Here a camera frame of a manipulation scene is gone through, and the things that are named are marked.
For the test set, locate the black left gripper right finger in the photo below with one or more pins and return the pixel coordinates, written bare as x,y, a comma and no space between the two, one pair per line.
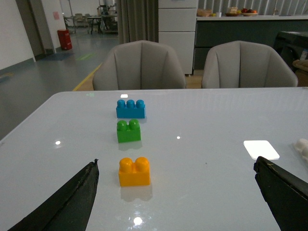
285,194

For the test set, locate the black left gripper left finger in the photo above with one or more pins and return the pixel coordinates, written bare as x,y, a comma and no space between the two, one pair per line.
69,208

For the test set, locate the yellow two-stud block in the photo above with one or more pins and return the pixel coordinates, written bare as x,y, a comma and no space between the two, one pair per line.
135,173

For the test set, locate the green two-stud block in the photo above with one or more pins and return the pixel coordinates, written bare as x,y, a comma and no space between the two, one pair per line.
128,131

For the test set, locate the blue three-stud block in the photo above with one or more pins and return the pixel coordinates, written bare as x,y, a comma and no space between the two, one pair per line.
130,109

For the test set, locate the right grey armchair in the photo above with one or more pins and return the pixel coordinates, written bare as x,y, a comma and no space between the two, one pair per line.
242,64

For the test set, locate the grey armchair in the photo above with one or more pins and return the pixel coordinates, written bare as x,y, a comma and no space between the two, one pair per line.
242,64
140,65

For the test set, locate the black machine at right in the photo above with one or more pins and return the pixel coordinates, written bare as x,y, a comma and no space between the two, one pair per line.
291,46

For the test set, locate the left grey armchair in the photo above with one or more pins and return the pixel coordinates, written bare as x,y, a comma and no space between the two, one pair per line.
140,65

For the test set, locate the dark grey counter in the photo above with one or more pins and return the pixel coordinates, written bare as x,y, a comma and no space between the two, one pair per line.
213,31

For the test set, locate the fruit bowl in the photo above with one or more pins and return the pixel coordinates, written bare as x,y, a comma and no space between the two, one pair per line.
248,12

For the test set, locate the background work table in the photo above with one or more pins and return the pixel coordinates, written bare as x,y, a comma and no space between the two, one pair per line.
103,23

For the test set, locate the bread basket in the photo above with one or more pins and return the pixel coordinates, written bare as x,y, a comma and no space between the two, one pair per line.
233,11

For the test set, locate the grey curtain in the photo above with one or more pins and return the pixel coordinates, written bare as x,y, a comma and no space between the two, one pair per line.
137,20

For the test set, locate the wooden bowl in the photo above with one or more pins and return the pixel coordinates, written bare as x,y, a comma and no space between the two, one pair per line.
204,12

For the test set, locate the white drawer cabinet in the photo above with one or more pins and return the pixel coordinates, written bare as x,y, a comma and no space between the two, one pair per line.
176,28

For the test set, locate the white studded base plate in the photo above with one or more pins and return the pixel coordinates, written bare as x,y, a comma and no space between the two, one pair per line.
301,146

